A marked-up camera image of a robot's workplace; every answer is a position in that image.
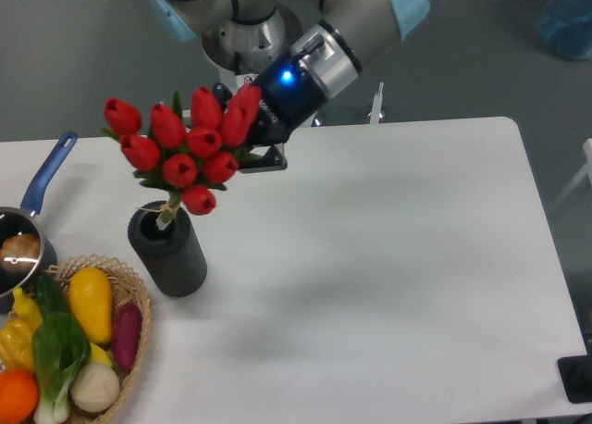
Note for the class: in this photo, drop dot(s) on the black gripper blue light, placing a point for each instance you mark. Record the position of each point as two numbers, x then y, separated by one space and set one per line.
289 96

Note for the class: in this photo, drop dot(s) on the red tulip bouquet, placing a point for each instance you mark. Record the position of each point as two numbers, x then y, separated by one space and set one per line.
190 161

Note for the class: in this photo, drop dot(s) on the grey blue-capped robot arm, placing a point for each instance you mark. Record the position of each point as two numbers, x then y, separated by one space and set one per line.
365 28

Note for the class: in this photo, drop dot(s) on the dark grey ribbed vase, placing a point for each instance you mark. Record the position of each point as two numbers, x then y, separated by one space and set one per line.
172 256

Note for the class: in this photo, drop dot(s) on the yellow squash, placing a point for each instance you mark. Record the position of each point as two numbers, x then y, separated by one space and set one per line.
91 300

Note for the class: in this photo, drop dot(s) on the purple eggplant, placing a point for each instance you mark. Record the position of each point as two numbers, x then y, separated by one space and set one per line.
126 334

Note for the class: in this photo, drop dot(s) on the woven wicker basket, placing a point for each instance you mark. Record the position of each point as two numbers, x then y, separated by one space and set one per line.
127 286

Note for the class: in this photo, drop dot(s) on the dark green cucumber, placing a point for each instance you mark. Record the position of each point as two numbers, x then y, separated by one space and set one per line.
49 296

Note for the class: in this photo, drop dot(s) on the bread roll in pan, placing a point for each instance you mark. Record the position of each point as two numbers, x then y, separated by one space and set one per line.
20 253

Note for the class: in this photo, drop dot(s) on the yellow banana piece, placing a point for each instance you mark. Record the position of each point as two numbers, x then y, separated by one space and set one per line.
99 355

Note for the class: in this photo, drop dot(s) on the green bok choy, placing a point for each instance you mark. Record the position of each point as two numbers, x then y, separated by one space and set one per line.
60 348

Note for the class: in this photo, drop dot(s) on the beige garlic bulb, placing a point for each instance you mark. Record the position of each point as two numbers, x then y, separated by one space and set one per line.
95 388

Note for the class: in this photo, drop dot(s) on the yellow bell pepper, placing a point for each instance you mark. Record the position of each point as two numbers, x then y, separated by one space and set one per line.
16 335

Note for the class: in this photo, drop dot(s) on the blue translucent container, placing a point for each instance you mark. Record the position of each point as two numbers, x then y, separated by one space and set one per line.
564 28

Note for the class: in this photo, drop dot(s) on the orange fruit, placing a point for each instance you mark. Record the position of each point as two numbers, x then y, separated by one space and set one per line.
19 395

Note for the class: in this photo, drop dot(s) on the black device at table edge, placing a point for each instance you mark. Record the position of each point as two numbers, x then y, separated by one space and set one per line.
575 374

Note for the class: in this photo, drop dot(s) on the blue-handled saucepan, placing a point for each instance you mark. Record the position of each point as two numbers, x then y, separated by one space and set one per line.
22 219

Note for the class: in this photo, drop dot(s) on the white chair frame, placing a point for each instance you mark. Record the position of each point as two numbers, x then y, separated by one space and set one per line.
576 182

